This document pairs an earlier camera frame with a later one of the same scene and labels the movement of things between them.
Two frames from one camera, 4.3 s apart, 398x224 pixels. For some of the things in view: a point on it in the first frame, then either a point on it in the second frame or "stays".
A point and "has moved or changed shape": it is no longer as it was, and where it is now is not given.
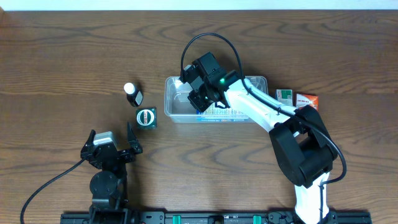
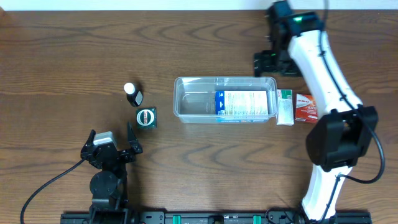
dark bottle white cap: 134,96 stays
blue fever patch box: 214,114 has moved or changed shape
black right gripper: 196,99 → 274,64
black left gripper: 136,149 stays
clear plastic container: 178,109 has moved or changed shape
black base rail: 210,217 stays
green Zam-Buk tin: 146,117 stays
